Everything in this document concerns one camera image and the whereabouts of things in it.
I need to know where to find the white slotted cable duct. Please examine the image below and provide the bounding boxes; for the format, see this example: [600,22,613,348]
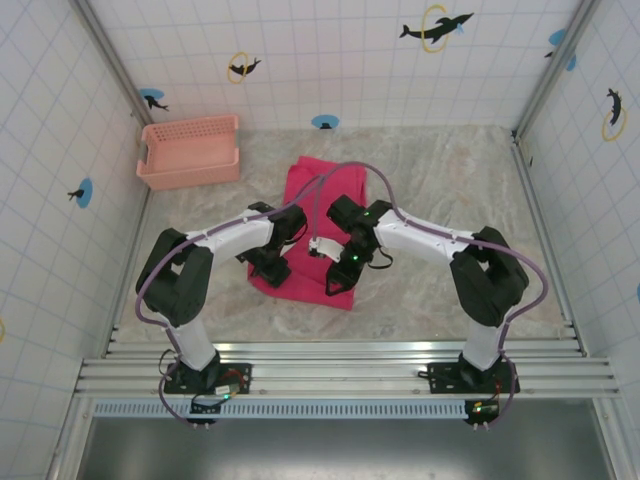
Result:
[91,399,474,419]

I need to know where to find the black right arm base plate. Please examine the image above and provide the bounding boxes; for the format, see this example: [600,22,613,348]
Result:
[427,361,522,397]

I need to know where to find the small dolphin yellow ring sticker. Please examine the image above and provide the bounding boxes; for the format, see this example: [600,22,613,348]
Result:
[227,51,263,84]

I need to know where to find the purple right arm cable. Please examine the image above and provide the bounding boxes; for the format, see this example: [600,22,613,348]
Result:
[313,161,552,432]

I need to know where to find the aluminium corner post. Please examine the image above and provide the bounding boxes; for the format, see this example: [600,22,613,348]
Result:
[513,0,602,142]
[73,0,157,132]

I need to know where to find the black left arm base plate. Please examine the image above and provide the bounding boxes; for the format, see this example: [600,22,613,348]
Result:
[163,360,254,397]

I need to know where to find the upright dolphin yellow ring sticker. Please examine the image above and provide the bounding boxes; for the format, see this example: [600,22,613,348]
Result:
[600,86,629,143]

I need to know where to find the large dolphin yellow ring sticker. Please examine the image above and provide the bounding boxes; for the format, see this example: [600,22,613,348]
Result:
[398,4,476,54]

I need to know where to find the pink corduroy long pants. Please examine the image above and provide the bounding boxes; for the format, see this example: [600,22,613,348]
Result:
[247,155,370,312]

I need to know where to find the pink perforated plastic basket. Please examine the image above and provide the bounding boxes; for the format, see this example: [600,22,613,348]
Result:
[135,114,242,192]

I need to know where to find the aluminium mounting rail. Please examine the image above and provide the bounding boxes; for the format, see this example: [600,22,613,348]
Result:
[73,340,621,401]

